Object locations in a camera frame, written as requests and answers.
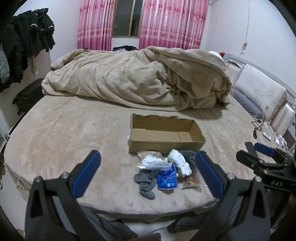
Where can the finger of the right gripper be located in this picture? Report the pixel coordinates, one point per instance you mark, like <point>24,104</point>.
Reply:
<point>263,148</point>
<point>250,161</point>

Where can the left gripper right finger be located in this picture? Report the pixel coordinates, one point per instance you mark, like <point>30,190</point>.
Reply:
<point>242,212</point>

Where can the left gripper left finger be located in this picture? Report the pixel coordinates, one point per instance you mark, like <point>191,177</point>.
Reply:
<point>53,212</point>

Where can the clear plastic bag brown item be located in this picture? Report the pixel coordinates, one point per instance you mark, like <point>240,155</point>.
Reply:
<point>194,180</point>

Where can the dark grey knit socks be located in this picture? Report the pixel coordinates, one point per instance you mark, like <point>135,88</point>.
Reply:
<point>187,158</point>

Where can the white socks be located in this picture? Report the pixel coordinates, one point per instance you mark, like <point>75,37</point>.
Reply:
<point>175,157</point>

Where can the blue tissue pack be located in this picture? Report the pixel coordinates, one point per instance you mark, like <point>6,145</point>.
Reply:
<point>167,178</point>

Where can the grey patterned socks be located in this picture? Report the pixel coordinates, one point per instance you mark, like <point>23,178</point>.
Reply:
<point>147,180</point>

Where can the white beads plastic bag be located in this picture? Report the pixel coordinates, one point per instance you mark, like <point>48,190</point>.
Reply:
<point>152,160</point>

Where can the striped pillow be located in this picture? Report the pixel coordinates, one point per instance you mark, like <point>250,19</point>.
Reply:
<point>282,120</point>

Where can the grey pillow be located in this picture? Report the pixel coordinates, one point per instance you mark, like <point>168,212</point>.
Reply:
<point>247,104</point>

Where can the white floral pillow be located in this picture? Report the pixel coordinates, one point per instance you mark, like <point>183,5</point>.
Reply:
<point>263,91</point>

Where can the open cardboard box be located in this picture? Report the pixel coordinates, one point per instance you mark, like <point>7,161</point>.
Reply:
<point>163,134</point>

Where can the black suitcase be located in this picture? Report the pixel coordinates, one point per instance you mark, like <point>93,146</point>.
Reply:
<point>29,96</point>

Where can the beige crumpled duvet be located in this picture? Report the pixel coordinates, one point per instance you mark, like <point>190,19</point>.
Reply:
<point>156,78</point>

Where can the grey hanging garment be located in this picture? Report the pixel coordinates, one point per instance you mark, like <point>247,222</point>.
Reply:
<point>4,67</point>

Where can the pink curtain right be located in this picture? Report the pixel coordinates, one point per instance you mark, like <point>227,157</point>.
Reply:
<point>173,24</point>

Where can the pink curtain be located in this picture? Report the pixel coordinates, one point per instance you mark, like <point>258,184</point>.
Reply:
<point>95,22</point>
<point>173,24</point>

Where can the black hanging clothes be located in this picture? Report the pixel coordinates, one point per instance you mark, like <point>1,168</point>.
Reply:
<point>23,38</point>

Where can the window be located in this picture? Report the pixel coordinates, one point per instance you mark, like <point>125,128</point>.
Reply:
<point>127,18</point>

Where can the pink curtain left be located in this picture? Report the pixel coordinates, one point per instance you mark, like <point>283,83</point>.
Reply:
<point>95,22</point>

